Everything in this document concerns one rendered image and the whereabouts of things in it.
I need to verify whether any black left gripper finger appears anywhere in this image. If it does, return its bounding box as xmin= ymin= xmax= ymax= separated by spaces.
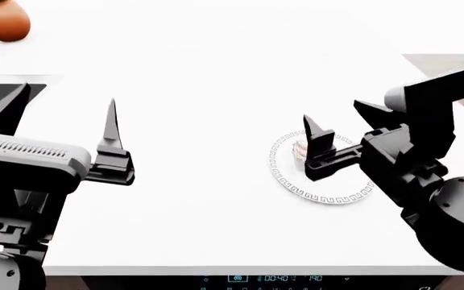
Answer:
xmin=85 ymin=98 xmax=136 ymax=186
xmin=0 ymin=82 xmax=31 ymax=137

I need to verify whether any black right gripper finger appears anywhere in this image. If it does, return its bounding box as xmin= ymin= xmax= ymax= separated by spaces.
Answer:
xmin=302 ymin=114 xmax=337 ymax=162
xmin=353 ymin=99 xmax=409 ymax=132

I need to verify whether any small pink layered dessert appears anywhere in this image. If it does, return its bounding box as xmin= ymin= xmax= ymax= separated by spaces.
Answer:
xmin=292 ymin=140 xmax=309 ymax=162

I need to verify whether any white plate with key-pattern rim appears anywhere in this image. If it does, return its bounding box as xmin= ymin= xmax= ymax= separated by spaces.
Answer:
xmin=268 ymin=129 xmax=376 ymax=205

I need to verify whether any black sink basin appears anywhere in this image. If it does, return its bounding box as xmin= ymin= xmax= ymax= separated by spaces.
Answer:
xmin=0 ymin=82 xmax=48 ymax=119

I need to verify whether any orange brown rounded fruit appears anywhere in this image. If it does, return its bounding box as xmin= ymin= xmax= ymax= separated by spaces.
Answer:
xmin=0 ymin=0 xmax=31 ymax=44

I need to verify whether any black appliance control panel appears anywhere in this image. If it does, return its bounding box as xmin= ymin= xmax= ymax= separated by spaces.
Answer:
xmin=43 ymin=272 xmax=464 ymax=290

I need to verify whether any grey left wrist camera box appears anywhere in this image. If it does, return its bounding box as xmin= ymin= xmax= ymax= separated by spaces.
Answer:
xmin=0 ymin=130 xmax=93 ymax=194

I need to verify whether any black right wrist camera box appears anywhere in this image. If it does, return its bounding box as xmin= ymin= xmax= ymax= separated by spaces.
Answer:
xmin=383 ymin=65 xmax=464 ymax=160

